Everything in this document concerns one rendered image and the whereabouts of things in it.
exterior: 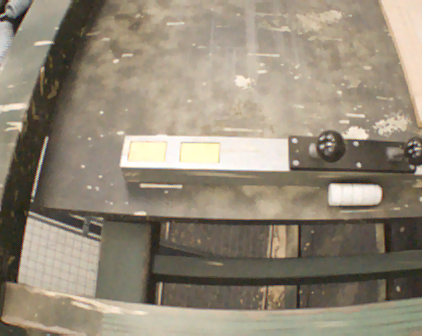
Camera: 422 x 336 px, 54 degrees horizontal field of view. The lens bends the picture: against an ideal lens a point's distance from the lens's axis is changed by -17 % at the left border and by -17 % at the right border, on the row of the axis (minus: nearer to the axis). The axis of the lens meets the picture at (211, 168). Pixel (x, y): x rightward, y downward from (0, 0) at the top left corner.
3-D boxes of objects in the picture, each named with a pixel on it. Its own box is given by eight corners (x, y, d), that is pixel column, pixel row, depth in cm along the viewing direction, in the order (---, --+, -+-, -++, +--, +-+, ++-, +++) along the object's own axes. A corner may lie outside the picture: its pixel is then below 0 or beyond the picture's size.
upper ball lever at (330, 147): (329, 166, 64) (349, 163, 51) (303, 165, 64) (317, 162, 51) (329, 138, 64) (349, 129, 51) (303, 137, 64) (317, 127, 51)
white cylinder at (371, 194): (328, 209, 64) (377, 208, 64) (331, 199, 61) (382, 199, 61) (327, 190, 66) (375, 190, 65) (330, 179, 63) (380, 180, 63)
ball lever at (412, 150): (401, 169, 63) (433, 166, 50) (380, 168, 63) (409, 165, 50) (401, 143, 63) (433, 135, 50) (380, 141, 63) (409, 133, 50)
